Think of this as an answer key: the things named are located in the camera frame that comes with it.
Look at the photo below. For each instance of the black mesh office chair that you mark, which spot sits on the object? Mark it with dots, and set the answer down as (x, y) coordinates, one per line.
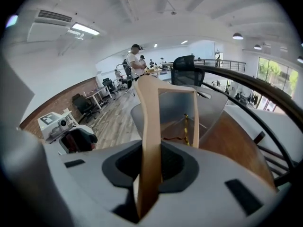
(187, 70)

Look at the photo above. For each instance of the dark-topped white-legged desk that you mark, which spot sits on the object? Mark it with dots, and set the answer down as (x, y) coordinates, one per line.
(97, 92)

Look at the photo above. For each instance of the ceiling air conditioner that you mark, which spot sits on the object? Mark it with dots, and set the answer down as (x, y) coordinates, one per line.
(47, 25)

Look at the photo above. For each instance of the dome pendant lamp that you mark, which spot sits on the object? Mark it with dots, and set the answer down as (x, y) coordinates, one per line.
(237, 36)
(257, 47)

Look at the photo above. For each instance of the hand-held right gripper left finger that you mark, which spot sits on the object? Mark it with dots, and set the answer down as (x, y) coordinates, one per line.
(94, 174)

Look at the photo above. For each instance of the pale blue white-legged table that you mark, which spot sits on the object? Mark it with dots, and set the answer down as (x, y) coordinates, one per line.
(163, 73)

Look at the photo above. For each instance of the grey plastic storage bin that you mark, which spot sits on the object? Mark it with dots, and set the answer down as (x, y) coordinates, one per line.
(172, 107)

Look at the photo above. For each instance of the ceiling light panel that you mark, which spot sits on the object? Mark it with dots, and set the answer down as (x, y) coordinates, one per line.
(85, 29)

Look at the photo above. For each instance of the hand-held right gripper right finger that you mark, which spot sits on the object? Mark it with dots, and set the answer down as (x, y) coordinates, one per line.
(208, 185)

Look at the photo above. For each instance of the gold metal clothes hanger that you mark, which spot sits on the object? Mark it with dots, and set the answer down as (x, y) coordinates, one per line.
(186, 126)

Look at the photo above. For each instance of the wooden clothes hanger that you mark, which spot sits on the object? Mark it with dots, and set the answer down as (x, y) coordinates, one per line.
(149, 126)

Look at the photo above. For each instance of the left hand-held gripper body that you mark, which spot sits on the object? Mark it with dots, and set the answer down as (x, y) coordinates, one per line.
(52, 126)

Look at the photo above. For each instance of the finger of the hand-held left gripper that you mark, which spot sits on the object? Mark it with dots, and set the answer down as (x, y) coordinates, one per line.
(81, 132)
(78, 146)

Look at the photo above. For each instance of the black metal balcony railing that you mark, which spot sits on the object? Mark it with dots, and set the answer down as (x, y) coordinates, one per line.
(232, 64)

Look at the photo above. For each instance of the dark coats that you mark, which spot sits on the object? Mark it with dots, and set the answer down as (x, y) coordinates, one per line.
(253, 100)

